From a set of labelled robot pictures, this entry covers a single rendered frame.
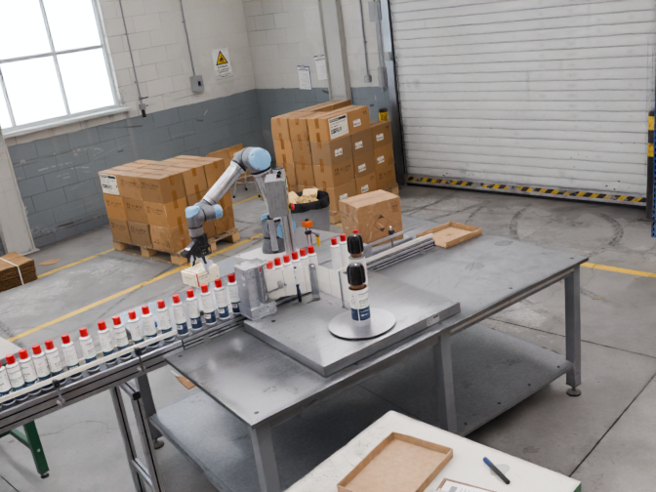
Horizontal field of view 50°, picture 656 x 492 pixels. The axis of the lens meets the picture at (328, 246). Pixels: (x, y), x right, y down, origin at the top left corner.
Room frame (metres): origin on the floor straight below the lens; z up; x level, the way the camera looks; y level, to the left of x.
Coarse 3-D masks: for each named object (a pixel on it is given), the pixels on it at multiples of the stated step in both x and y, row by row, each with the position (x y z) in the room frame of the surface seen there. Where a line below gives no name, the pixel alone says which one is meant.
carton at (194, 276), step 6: (198, 264) 3.64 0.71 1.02; (186, 270) 3.56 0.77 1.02; (192, 270) 3.54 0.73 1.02; (198, 270) 3.53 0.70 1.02; (204, 270) 3.52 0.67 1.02; (210, 270) 3.55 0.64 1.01; (216, 270) 3.58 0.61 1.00; (186, 276) 3.53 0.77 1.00; (192, 276) 3.49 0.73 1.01; (198, 276) 3.49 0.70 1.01; (204, 276) 3.52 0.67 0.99; (210, 276) 3.54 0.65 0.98; (216, 276) 3.57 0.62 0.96; (186, 282) 3.54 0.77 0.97; (192, 282) 3.50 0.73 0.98; (198, 282) 3.49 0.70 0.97; (204, 282) 3.51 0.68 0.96
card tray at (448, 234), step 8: (448, 224) 4.25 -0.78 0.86; (456, 224) 4.22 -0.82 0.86; (424, 232) 4.13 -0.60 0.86; (432, 232) 4.17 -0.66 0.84; (440, 232) 4.16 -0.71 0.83; (448, 232) 4.14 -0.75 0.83; (456, 232) 4.13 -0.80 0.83; (464, 232) 4.11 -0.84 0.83; (472, 232) 4.01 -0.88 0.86; (480, 232) 4.04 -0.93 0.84; (440, 240) 4.02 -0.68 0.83; (448, 240) 4.00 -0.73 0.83; (456, 240) 3.93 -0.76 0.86; (464, 240) 3.96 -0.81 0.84
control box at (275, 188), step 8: (272, 176) 3.55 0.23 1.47; (272, 184) 3.44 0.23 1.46; (280, 184) 3.44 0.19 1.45; (272, 192) 3.44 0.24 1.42; (280, 192) 3.44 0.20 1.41; (272, 200) 3.44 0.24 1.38; (280, 200) 3.44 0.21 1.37; (288, 200) 3.54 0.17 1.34; (272, 208) 3.44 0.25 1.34; (280, 208) 3.44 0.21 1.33; (288, 208) 3.44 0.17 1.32; (272, 216) 3.44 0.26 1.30; (280, 216) 3.44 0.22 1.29
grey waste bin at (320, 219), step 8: (328, 208) 6.22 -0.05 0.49; (296, 216) 6.10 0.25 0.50; (304, 216) 6.08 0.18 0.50; (312, 216) 6.08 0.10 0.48; (320, 216) 6.11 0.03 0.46; (328, 216) 6.21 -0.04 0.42; (296, 224) 6.11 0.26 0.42; (312, 224) 6.09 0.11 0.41; (320, 224) 6.12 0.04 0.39; (328, 224) 6.20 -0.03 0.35
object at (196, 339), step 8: (432, 240) 3.92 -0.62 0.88; (416, 248) 3.85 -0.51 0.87; (424, 248) 3.88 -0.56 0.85; (392, 256) 3.75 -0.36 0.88; (400, 256) 3.79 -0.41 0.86; (408, 256) 3.81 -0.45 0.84; (376, 264) 3.68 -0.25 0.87; (384, 264) 3.71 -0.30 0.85; (392, 264) 3.74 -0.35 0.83; (296, 296) 3.37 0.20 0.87; (304, 296) 3.40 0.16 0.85; (280, 304) 3.32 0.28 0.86; (232, 320) 3.16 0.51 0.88; (240, 320) 3.19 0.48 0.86; (216, 328) 3.11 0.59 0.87; (224, 328) 3.13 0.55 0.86; (232, 328) 3.16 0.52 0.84; (192, 336) 3.04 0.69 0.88; (200, 336) 3.07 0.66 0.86; (216, 336) 3.11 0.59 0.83; (184, 344) 3.01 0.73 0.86; (192, 344) 3.04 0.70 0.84
